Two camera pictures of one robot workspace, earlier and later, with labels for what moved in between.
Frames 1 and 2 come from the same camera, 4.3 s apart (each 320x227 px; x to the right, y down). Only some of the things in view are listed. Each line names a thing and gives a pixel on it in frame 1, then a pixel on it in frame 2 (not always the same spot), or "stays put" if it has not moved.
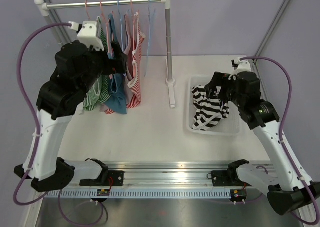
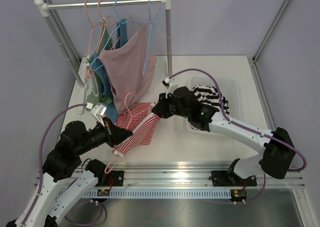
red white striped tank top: (134, 84) -> (140, 120)
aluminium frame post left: (54, 18) stays put
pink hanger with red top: (135, 8) -> (141, 119)
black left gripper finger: (119, 64) -> (117, 136)
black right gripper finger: (216, 81) -> (162, 108)
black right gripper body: (228, 89) -> (174, 109)
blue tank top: (118, 98) -> (102, 75)
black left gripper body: (102, 63) -> (99, 136)
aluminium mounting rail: (167, 173) stays put
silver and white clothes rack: (42, 9) stays put
